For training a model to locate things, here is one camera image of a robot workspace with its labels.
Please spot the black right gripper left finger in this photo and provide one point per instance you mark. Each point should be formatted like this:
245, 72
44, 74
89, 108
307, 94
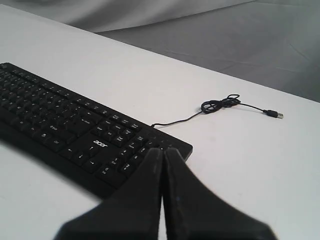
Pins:
131, 213

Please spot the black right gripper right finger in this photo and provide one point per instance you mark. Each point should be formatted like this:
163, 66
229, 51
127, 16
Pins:
193, 212

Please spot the black acer keyboard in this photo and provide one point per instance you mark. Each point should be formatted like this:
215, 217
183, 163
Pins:
93, 145

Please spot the grey backdrop cloth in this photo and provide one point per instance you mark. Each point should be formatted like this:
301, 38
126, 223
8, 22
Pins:
274, 43

